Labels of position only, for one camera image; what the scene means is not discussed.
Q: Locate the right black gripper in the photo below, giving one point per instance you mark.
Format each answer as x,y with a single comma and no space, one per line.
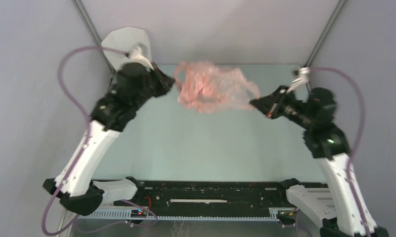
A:
267,104

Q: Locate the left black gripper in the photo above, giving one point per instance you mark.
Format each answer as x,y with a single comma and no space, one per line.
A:
167,81

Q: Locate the pink plastic trash bag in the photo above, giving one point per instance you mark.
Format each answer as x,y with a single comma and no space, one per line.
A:
208,88

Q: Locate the white trash bin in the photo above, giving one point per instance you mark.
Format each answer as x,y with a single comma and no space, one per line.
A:
118,42

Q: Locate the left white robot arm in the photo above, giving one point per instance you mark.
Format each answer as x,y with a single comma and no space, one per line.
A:
74,187

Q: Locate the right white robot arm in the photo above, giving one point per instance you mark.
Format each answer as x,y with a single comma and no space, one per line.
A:
330,148

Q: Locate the small circuit board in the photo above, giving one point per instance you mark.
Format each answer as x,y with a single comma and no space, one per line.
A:
138,213

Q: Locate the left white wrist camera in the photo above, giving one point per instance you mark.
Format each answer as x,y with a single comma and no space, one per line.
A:
135,55

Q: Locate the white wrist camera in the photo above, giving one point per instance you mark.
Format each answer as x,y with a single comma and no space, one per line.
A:
300,78
135,55

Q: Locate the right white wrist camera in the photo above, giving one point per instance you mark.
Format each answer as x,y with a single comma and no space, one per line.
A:
300,78

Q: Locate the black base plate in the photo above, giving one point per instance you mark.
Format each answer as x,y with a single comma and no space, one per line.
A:
224,199

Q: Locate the white slotted cable duct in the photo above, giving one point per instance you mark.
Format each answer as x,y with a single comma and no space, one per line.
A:
124,214

